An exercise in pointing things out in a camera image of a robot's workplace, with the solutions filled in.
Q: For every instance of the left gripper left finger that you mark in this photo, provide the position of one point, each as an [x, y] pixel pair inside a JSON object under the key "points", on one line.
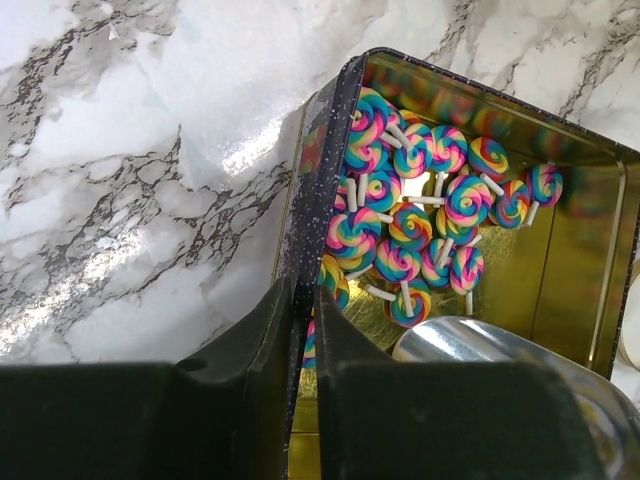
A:
{"points": [[217, 414]]}

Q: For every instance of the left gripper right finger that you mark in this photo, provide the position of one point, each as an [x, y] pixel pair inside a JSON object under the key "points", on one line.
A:
{"points": [[378, 418]]}

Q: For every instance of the hinged candy tin box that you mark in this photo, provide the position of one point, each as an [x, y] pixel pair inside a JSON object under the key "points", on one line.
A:
{"points": [[419, 193]]}

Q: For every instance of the silver metal scoop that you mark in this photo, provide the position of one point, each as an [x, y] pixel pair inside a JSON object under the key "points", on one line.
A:
{"points": [[534, 414]]}

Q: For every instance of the gold jar lid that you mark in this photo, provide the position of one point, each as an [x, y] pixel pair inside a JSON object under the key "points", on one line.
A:
{"points": [[629, 333]]}

